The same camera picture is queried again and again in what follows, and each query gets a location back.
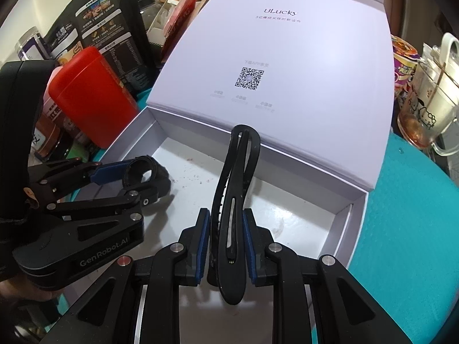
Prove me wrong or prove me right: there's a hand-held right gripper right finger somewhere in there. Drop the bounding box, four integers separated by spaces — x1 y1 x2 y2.
242 210 413 344

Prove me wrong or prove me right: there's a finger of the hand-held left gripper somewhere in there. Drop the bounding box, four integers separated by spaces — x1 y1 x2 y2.
27 156 132 202
46 185 160 272

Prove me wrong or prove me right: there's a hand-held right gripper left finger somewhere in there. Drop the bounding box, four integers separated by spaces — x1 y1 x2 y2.
45 208 212 344

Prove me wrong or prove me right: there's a black ring hair clip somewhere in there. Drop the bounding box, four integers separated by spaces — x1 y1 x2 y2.
122 155 173 201

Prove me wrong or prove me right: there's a white gift box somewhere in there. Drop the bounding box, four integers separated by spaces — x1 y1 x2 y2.
59 0 392 344

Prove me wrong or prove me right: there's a dark jar with green label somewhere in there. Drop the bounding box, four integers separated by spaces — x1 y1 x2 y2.
68 140 96 163

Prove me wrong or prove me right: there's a brown jar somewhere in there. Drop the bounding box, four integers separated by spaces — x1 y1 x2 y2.
36 107 69 162

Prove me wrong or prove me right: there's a clear jar with purple label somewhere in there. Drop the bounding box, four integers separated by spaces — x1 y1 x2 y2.
14 27 49 61

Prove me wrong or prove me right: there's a red canister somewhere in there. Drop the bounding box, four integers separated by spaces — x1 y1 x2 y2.
48 46 140 149

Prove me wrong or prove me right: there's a black printed pouch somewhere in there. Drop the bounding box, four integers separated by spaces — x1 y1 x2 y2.
42 0 159 95

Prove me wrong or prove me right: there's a white carton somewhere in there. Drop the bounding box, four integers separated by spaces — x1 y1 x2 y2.
147 2 180 60

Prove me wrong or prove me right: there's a teal mat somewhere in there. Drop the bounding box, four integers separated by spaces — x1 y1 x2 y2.
57 129 456 344

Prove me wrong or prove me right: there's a red packet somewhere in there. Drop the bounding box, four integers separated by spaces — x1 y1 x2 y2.
163 0 199 49

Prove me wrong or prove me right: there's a purple instant noodle cup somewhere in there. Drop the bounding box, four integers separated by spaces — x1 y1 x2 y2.
391 35 424 122

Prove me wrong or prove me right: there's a white mug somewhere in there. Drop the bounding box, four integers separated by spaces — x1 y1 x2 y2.
423 32 459 137

